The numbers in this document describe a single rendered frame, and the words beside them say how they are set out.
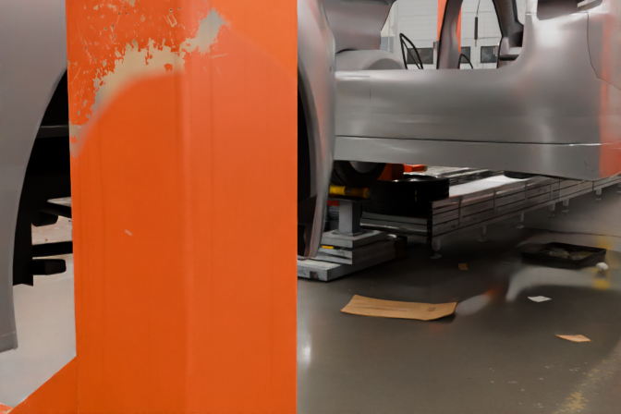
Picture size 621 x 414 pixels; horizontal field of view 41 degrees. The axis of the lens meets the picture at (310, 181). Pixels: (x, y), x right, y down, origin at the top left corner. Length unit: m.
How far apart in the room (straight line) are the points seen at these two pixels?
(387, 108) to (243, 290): 2.93
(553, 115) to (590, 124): 0.17
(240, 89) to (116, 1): 0.13
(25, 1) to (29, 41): 0.05
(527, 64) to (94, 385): 2.80
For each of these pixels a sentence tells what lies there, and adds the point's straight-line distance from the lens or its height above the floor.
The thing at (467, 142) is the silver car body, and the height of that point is 0.90.
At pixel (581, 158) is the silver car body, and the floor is 0.85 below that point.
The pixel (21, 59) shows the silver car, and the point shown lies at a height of 1.16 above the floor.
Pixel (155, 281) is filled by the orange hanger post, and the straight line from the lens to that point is 0.75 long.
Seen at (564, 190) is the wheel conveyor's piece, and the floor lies 0.21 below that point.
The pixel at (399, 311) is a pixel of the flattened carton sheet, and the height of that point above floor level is 0.01.
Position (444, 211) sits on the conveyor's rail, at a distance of 5.60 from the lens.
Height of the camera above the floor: 1.12
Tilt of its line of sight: 6 degrees down
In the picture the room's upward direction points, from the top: straight up
